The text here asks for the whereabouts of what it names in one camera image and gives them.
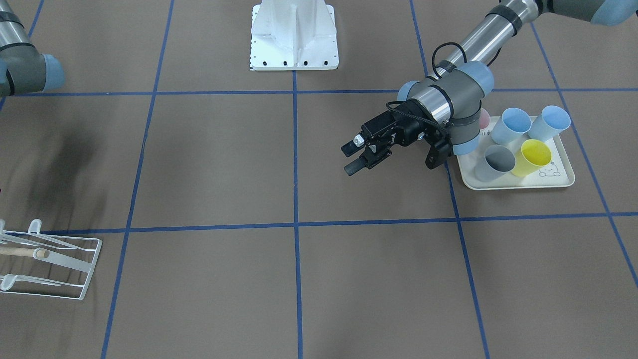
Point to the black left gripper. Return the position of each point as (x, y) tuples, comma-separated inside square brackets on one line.
[(407, 133)]

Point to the yellow cup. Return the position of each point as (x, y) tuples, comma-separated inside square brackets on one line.
[(531, 156)]

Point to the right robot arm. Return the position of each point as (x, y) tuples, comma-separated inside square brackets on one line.
[(23, 69)]

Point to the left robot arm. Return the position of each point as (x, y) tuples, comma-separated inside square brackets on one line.
[(444, 108)]

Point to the pink cup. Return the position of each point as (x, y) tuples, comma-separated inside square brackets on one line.
[(484, 122)]

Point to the grey cup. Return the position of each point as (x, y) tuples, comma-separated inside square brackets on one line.
[(496, 161)]

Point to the light blue cup near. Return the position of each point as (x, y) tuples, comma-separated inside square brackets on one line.
[(514, 123)]

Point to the light blue cup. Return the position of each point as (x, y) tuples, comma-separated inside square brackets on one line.
[(550, 123), (514, 123)]

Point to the light blue cup far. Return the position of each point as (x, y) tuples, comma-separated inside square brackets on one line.
[(550, 123)]

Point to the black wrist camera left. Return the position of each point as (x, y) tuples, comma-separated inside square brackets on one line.
[(438, 153)]

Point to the white pedestal column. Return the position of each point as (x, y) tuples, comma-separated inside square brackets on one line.
[(293, 35)]

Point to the white wire cup rack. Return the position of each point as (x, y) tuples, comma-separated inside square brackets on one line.
[(39, 264)]

